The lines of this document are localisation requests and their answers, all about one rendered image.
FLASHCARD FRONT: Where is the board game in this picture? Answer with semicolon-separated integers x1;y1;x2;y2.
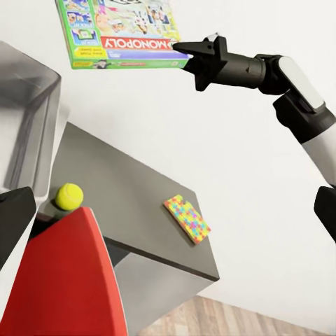
54;0;190;69

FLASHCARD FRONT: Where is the tennis ball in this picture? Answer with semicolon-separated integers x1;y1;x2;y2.
55;184;83;211

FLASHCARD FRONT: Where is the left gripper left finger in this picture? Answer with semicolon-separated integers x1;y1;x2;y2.
0;186;37;270

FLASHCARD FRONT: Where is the jigsaw puzzle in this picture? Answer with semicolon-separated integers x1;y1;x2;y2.
164;195;211;244

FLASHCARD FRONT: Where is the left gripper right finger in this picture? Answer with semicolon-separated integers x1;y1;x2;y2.
314;186;336;243

